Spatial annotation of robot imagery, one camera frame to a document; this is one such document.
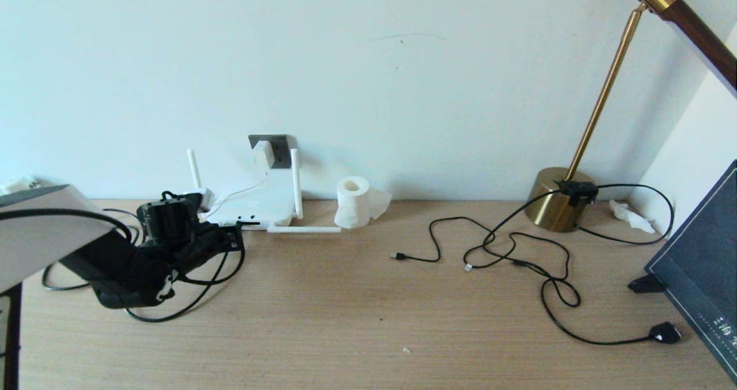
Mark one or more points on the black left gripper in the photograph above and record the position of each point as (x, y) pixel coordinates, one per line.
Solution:
(208, 246)

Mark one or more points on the crumpled white tissue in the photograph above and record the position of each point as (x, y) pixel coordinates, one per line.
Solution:
(631, 218)

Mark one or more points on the white plastic wrapped item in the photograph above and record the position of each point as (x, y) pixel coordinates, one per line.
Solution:
(16, 182)

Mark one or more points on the white toilet paper roll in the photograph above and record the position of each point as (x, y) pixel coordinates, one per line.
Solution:
(352, 204)

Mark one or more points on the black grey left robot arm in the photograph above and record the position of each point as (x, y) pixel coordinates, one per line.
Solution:
(52, 228)

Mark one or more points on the white router with antennas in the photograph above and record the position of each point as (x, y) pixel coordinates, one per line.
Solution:
(259, 205)

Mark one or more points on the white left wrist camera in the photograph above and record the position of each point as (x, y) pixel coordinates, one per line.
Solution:
(200, 199)

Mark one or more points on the grey wall socket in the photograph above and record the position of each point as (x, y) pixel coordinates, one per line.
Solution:
(282, 149)

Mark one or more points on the dark framed board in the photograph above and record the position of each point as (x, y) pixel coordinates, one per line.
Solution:
(702, 263)

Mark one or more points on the brass desk lamp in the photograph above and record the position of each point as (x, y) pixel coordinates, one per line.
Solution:
(550, 203)

